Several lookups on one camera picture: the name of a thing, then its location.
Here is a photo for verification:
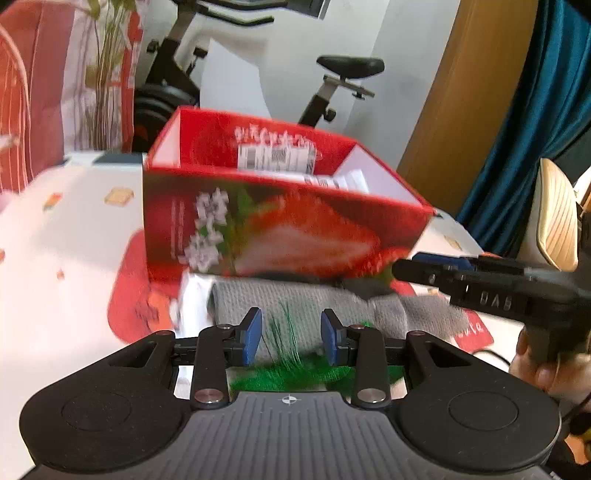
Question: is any wooden door panel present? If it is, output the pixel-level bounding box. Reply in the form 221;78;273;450
397;0;541;190

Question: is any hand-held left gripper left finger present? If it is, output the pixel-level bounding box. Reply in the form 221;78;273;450
108;307;264;411

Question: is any person's right hand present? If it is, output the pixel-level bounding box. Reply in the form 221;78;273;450
508;330;591;402

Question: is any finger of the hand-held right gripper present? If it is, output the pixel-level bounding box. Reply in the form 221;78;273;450
392;259;458;292
412;251;527;274

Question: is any red strawberry print box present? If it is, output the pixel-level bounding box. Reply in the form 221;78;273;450
141;105;437;280

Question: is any green fringed cloth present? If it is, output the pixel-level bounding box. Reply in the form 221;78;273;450
230;302;407;393

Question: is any red plant print backdrop cloth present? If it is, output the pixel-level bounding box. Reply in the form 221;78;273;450
0;0;144;195

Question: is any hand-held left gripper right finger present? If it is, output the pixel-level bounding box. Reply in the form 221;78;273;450
321;308;481;411

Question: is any white plastic pouch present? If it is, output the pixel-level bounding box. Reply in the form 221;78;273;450
172;272;220;340

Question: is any teal curtain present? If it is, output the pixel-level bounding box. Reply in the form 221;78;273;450
455;0;591;250

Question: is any black exercise bike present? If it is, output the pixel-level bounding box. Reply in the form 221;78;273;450
134;0;386;153

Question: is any dark framed window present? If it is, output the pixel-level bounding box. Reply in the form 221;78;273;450
288;0;331;19

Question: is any white paper sheet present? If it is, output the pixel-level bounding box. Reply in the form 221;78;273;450
198;37;278;118

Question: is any beige padded chair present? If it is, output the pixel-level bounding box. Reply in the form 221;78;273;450
517;158;591;273

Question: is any grey knit cloth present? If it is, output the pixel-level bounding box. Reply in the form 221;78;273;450
208;279;469;365

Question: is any white printed tablecloth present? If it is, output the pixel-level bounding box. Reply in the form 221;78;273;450
0;151;527;472

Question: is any red cartoon print mat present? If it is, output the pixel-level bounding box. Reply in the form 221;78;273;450
107;228;495;352

